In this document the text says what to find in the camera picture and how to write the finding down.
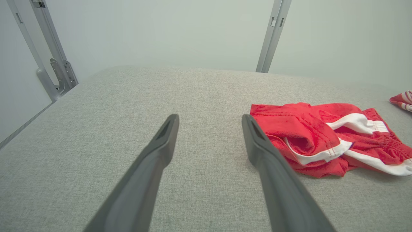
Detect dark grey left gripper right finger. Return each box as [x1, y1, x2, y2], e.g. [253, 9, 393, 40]
[241, 114, 337, 232]

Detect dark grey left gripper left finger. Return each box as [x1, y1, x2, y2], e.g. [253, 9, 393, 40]
[83, 114, 180, 232]

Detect red shorts with white stripes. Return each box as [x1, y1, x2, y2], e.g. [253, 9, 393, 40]
[250, 102, 412, 179]

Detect red basketball jersey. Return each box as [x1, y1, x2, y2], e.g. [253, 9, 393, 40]
[389, 90, 412, 112]

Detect grey metal pole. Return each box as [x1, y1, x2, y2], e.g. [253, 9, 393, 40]
[256, 0, 293, 73]

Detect grey metal frame with bracket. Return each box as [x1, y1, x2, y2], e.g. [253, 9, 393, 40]
[6, 0, 79, 102]

